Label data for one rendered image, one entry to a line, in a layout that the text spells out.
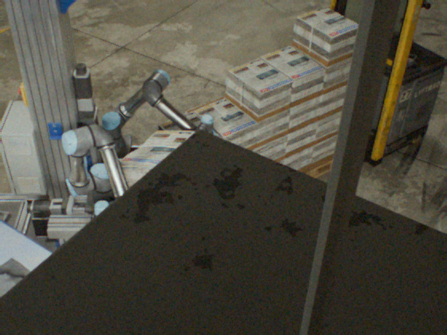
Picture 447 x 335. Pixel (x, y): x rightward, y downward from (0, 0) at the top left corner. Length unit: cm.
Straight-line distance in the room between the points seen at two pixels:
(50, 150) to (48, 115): 25
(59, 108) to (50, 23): 52
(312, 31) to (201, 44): 255
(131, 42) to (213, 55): 94
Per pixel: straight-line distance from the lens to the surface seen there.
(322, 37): 432
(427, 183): 521
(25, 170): 368
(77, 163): 323
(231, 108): 427
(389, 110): 487
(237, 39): 684
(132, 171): 329
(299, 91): 428
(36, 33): 320
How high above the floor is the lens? 328
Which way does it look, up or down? 41 degrees down
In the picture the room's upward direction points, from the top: 1 degrees counter-clockwise
